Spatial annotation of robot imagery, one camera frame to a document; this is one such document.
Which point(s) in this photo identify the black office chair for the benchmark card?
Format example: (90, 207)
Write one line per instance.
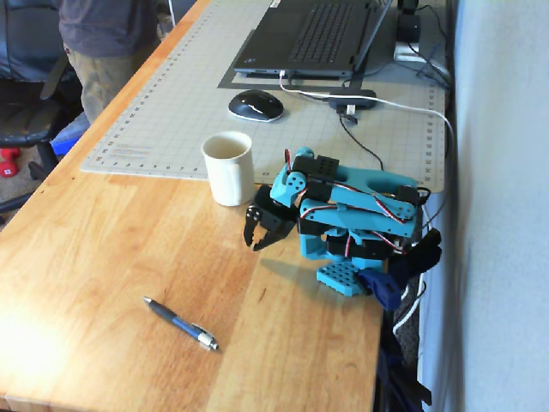
(25, 116)

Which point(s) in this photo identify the cream ceramic mug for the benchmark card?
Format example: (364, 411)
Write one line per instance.
(229, 176)

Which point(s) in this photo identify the red dumbbell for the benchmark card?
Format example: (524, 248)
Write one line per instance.
(7, 165)

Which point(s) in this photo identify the person in grey shirt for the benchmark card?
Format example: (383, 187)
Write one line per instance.
(105, 47)

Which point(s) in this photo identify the black laptop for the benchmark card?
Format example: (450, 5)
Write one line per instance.
(309, 38)

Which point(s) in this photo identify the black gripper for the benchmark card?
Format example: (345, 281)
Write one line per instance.
(274, 223)

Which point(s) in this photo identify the black usb hub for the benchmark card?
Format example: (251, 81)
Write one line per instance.
(352, 98)

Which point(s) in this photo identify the blue and silver pen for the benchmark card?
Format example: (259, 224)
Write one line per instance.
(184, 325)

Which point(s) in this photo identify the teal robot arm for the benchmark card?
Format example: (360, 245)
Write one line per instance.
(356, 176)

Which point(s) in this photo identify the grey gridded cutting mat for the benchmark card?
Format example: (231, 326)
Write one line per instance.
(180, 116)

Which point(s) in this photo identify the blue box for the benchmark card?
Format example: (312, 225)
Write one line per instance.
(68, 135)

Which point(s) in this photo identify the black computer mouse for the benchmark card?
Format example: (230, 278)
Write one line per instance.
(256, 105)

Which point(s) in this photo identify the black power adapter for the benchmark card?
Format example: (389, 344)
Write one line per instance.
(408, 28)

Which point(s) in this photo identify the blue table clamp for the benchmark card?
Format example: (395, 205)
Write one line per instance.
(384, 289)

